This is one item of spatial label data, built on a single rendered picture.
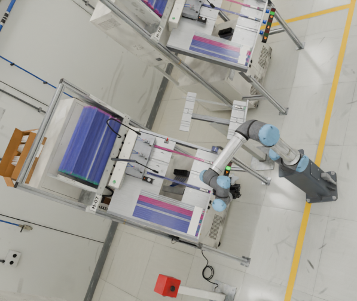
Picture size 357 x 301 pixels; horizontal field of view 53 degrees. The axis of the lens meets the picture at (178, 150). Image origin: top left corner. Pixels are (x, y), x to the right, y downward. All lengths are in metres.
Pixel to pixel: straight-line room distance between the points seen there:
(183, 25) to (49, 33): 1.60
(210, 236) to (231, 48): 1.64
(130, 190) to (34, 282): 1.91
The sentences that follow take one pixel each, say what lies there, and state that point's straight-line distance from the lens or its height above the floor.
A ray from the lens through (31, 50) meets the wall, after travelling 4.11.
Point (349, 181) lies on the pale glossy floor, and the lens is 3.09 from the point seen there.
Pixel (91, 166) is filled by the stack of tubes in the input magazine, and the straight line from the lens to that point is 2.58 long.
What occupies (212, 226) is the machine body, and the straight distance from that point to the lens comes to 3.30.
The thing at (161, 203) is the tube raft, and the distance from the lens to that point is 2.72.
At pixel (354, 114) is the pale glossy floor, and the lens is 3.32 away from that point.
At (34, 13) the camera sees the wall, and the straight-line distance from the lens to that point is 4.22.
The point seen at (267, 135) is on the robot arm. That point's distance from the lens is 2.06.
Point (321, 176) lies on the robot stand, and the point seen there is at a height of 0.22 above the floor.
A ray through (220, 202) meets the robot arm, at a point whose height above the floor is 1.21.
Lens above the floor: 2.76
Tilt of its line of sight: 40 degrees down
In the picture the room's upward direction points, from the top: 60 degrees counter-clockwise
